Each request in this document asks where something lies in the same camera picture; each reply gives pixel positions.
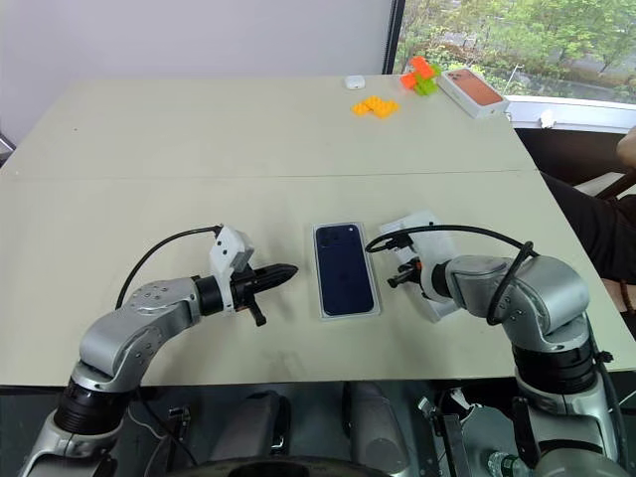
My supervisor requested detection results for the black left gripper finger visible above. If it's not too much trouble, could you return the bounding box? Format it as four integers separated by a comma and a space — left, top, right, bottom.
251, 262, 300, 278
251, 272, 298, 290

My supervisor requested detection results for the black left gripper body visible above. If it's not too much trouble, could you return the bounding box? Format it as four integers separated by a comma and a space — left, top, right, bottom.
230, 265, 268, 328

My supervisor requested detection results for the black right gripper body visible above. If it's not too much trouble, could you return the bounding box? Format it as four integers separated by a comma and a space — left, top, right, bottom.
399, 255, 424, 289

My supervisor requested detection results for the white phone box base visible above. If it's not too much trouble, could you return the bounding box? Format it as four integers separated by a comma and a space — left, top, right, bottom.
310, 221, 383, 323

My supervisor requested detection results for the white phone box lid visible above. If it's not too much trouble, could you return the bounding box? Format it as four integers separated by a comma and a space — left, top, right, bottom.
380, 209, 459, 323

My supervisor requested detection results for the dark blue smartphone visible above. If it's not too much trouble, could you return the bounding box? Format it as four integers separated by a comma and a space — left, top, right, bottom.
313, 224, 377, 317

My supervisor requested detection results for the phone box with orange print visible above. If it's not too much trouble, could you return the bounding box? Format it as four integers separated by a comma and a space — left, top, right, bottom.
436, 68, 511, 120

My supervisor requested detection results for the grey rounded robot leg shape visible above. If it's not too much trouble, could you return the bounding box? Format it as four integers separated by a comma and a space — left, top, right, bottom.
345, 382, 411, 473
211, 392, 292, 463

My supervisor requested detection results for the yellow toy brick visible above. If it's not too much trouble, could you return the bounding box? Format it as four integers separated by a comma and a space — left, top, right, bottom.
370, 95, 401, 119
350, 97, 379, 118

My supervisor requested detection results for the black round rim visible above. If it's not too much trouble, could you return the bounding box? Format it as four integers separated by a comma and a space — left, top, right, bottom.
183, 454, 389, 477

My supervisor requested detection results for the person in black clothes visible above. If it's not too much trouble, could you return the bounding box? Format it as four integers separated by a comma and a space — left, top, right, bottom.
539, 171, 636, 294

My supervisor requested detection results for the clear plastic bottle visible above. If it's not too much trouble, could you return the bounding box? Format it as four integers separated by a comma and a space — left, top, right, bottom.
486, 450, 538, 477

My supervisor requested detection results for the brown wooden chair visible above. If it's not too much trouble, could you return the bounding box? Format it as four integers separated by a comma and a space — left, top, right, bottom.
575, 168, 636, 200

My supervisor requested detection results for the white window sill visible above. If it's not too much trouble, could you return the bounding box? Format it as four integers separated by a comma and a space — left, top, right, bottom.
504, 94, 636, 133

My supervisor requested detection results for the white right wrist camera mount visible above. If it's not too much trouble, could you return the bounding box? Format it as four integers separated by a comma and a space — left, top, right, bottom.
406, 231, 456, 305

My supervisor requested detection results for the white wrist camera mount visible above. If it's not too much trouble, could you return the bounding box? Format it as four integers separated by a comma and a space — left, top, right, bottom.
208, 226, 257, 315
406, 231, 456, 305

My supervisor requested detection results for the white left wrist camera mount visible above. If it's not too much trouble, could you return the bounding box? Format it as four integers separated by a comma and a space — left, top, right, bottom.
208, 226, 257, 315

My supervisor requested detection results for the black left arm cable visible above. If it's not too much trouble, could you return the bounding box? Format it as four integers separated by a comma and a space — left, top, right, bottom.
114, 226, 224, 309

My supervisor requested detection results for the grey metal bracket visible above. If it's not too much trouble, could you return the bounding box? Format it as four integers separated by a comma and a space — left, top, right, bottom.
416, 396, 471, 477

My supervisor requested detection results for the brown bead bracelet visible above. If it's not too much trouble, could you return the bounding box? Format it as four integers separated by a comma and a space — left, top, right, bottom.
618, 277, 636, 314

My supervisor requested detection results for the dark window frame post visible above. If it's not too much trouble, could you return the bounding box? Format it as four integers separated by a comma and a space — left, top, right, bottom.
382, 0, 406, 76

